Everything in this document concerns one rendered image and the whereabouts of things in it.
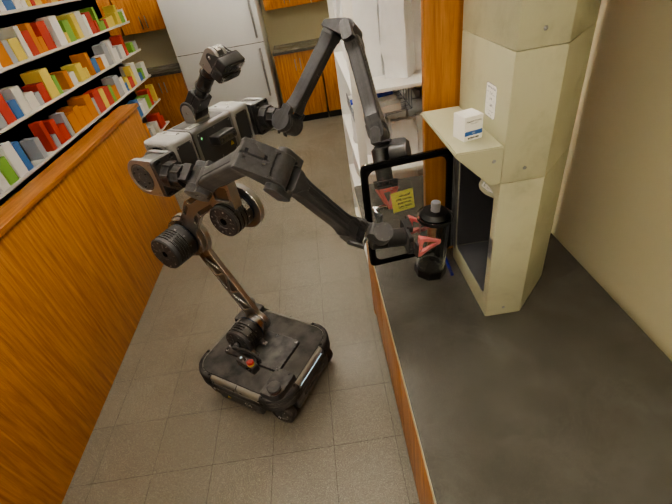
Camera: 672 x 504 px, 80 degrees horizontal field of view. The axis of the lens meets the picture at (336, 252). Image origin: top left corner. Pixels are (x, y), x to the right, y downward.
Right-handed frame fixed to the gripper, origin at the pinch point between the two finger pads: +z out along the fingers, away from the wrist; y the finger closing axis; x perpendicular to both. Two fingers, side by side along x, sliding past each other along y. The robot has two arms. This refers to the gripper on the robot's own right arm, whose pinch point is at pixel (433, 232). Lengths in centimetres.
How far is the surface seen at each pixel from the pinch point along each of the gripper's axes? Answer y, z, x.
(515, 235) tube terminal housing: -15.5, 17.2, -7.4
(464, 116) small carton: -7.4, 1.6, -38.6
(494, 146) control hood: -13.8, 7.1, -33.2
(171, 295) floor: 141, -148, 135
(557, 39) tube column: -14, 16, -55
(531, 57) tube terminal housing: -14, 11, -52
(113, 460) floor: 15, -153, 132
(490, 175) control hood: -14.7, 7.0, -26.2
